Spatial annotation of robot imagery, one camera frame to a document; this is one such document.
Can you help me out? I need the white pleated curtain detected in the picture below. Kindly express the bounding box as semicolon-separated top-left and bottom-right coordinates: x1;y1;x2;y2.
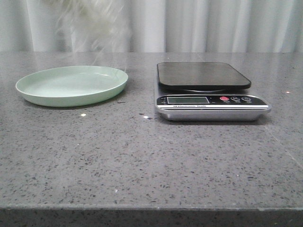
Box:
0;0;303;52

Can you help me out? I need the light green round plate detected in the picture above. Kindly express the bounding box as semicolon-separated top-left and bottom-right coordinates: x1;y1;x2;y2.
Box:
16;66;128;107

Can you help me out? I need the translucent white vermicelli bundle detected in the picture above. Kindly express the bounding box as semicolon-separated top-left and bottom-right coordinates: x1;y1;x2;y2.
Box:
47;0;131;63

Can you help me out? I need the silver black kitchen scale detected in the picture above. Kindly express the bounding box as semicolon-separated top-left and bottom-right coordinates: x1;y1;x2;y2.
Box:
154;62;271;121

